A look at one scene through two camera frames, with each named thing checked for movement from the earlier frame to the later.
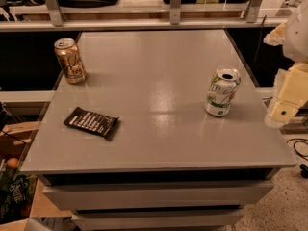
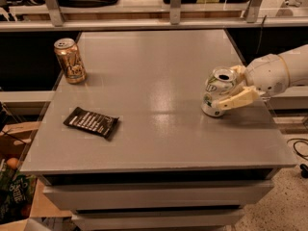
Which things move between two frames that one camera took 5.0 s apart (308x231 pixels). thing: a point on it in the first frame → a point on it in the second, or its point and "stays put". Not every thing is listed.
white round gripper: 297,38 → 266,74
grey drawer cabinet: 166,165 stays put
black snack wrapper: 91,121 stays put
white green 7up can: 222,87 stays put
